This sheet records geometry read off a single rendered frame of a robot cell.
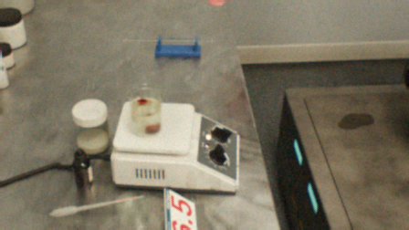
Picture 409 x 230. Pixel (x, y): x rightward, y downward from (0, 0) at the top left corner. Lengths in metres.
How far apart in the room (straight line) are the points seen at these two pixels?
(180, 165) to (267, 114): 1.47
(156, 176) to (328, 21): 1.81
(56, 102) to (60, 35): 0.27
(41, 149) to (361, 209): 0.81
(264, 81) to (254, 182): 1.59
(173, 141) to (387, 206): 0.76
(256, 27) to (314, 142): 1.00
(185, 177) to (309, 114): 0.91
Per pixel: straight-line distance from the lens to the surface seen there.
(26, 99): 1.17
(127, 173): 0.92
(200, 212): 0.90
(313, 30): 2.62
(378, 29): 2.71
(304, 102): 1.81
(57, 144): 1.05
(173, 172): 0.90
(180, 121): 0.93
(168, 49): 1.26
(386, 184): 1.58
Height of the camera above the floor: 1.42
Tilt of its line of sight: 37 degrees down
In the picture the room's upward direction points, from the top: 2 degrees counter-clockwise
